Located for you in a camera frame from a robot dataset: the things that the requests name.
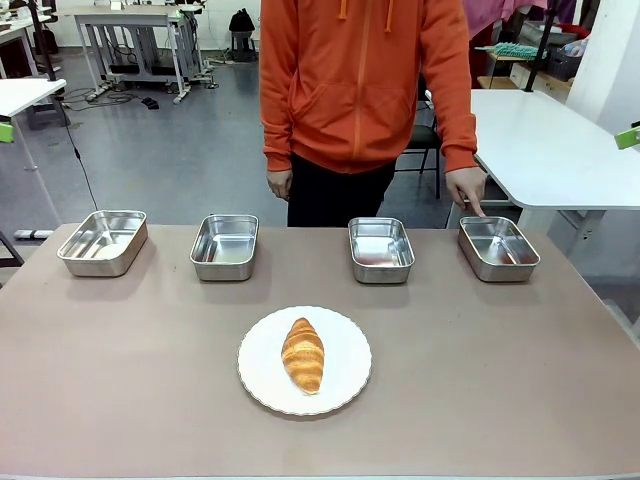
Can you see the person's right forearm orange sleeve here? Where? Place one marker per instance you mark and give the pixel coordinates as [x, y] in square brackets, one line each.
[277, 135]

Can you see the small white table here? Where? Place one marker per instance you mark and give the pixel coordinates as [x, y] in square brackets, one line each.
[25, 95]

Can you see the grey workbench desk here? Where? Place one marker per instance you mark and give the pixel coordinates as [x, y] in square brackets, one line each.
[135, 30]

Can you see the black foot pedal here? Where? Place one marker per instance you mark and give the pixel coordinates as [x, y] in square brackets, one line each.
[150, 103]

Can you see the person's left forearm orange sleeve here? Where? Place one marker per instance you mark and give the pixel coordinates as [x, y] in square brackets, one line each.
[455, 130]

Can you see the white scalloped plate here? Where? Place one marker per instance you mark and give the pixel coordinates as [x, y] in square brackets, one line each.
[350, 360]

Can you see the white side table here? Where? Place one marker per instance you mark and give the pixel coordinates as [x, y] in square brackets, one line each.
[550, 145]

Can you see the golden croissant bread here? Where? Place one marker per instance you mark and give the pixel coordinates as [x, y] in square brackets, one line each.
[303, 355]

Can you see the person's right hand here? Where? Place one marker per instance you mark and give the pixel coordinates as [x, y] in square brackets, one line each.
[279, 184]

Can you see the orange hoodie torso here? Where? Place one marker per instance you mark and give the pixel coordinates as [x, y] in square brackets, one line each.
[350, 90]

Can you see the grey plastic crate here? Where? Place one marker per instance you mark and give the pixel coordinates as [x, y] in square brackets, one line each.
[564, 65]

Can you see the black stand pole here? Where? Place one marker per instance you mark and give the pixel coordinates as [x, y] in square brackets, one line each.
[42, 40]

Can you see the rectangular steel container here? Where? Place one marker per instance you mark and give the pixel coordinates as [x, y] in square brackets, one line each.
[225, 247]
[381, 250]
[497, 250]
[102, 245]

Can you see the black camera pole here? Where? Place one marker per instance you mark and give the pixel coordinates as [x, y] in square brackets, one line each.
[540, 45]

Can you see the black backpack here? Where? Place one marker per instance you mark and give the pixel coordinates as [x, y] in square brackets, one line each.
[242, 21]

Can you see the black trousers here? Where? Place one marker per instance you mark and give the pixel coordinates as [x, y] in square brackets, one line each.
[340, 195]

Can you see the black stool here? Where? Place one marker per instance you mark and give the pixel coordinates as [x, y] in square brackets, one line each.
[244, 46]

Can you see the teal mop head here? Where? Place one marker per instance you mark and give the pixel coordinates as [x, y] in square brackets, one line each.
[512, 50]

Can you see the black metal chair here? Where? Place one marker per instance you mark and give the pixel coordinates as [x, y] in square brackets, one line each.
[425, 140]

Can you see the person's left hand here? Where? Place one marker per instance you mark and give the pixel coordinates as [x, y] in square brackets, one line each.
[465, 187]

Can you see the person in pink top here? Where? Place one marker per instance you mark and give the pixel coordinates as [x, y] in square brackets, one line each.
[492, 20]

